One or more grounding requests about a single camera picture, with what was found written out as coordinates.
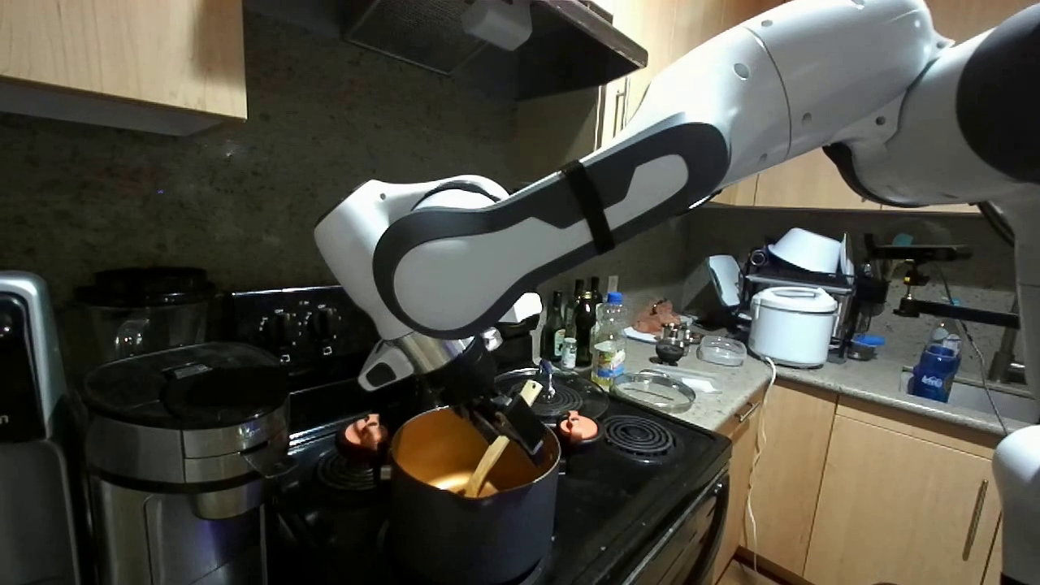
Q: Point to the white rice cooker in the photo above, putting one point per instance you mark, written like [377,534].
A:
[791,331]

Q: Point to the blue lidded container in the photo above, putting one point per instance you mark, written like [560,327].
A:
[867,347]

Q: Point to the stainless steel pressure cooker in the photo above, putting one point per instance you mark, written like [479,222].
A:
[175,508]

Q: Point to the clear glass lid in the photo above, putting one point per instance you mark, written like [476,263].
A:
[651,392]

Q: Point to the white kettle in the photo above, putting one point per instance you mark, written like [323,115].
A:
[722,280]

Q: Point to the dark glass bottle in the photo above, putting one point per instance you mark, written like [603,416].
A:
[582,320]
[554,331]

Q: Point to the black coil stove burner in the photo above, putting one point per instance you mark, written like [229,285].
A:
[638,438]

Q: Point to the small glass bowl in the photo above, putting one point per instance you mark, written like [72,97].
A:
[719,349]

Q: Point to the clear oil bottle blue cap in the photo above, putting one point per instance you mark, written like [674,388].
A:
[608,352]

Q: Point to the dark pot with orange interior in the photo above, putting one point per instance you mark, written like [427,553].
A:
[466,530]

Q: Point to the black camera clamp arm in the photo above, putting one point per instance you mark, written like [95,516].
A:
[944,313]

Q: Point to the black stereo camera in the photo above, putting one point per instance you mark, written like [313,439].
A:
[920,253]

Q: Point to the black countertop appliance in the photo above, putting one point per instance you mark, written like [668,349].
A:
[140,313]

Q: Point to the grey hood light fixture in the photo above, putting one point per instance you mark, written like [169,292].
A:
[498,22]

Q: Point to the small dark bowl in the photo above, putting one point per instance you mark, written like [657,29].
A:
[672,347]

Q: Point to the wooden spoon in pot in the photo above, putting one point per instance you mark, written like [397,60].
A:
[490,462]

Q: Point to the black electric stove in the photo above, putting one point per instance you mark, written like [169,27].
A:
[638,490]

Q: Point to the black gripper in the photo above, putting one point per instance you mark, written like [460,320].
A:
[476,385]

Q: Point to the white bowl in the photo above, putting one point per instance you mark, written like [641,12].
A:
[807,247]

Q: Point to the light wood upper cabinet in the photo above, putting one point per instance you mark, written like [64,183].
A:
[791,183]
[108,54]

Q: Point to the dark range hood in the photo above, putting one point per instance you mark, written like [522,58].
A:
[564,54]

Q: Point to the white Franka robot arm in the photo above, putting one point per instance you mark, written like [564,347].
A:
[490,247]

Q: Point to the light wood base cabinet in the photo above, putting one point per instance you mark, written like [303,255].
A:
[867,490]

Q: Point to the silver countertop appliance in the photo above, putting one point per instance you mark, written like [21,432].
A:
[34,490]

